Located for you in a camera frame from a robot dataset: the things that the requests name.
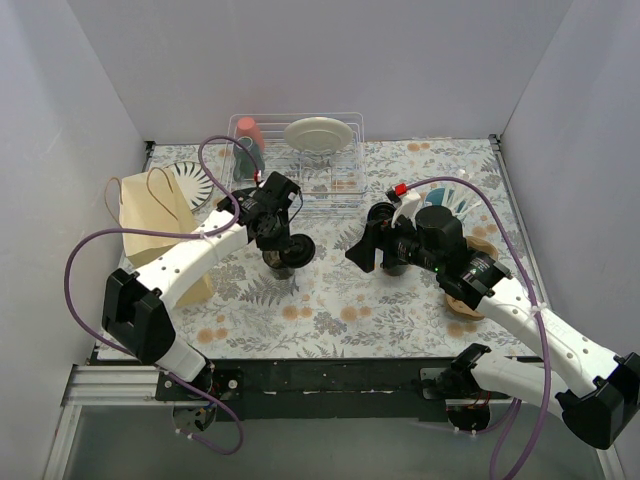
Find black coffee cup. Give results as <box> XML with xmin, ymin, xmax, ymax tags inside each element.
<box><xmin>262</xmin><ymin>251</ymin><xmax>294</xmax><ymax>280</ymax></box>

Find black cup lid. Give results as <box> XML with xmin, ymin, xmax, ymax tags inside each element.
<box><xmin>280</xmin><ymin>234</ymin><xmax>316</xmax><ymax>269</ymax></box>

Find brown cardboard cup carriers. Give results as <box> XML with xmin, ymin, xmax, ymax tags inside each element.
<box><xmin>444</xmin><ymin>236</ymin><xmax>499</xmax><ymax>321</ymax></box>

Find stack of black cups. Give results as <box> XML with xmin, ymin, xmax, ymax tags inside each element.
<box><xmin>383</xmin><ymin>264</ymin><xmax>410</xmax><ymax>277</ymax></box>

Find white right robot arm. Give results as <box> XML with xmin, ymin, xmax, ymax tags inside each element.
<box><xmin>345</xmin><ymin>202</ymin><xmax>639</xmax><ymax>450</ymax></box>

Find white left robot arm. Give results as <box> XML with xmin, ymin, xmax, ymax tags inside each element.
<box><xmin>102</xmin><ymin>172</ymin><xmax>315</xmax><ymax>400</ymax></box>

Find stack of black lids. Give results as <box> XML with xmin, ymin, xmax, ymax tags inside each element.
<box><xmin>367</xmin><ymin>202</ymin><xmax>396</xmax><ymax>222</ymax></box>

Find dark green mug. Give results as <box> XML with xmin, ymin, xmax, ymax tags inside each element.
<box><xmin>233</xmin><ymin>136</ymin><xmax>265</xmax><ymax>181</ymax></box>

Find blue cup holder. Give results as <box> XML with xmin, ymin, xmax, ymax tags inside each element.
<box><xmin>424</xmin><ymin>187</ymin><xmax>457</xmax><ymax>208</ymax></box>

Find floral table mat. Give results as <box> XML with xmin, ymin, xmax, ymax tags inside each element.
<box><xmin>97</xmin><ymin>139</ymin><xmax>560</xmax><ymax>360</ymax></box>

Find striped black white plate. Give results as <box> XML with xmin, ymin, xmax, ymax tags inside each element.
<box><xmin>164</xmin><ymin>161</ymin><xmax>214</xmax><ymax>212</ymax></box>

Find pink cup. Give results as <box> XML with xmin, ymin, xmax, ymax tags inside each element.
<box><xmin>236</xmin><ymin>116</ymin><xmax>265</xmax><ymax>151</ymax></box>

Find cream ceramic plate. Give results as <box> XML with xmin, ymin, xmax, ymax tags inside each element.
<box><xmin>283</xmin><ymin>117</ymin><xmax>353</xmax><ymax>153</ymax></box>

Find brown paper bag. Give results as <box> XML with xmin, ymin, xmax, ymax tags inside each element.
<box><xmin>103</xmin><ymin>167</ymin><xmax>215</xmax><ymax>309</ymax></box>

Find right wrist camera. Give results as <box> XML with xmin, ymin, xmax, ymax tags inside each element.
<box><xmin>386</xmin><ymin>183</ymin><xmax>423</xmax><ymax>227</ymax></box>

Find white wire dish rack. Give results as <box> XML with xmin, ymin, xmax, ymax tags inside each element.
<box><xmin>228</xmin><ymin>112</ymin><xmax>367</xmax><ymax>215</ymax></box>

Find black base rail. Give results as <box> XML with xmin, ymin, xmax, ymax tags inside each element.
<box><xmin>154</xmin><ymin>357</ymin><xmax>526</xmax><ymax>426</ymax></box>

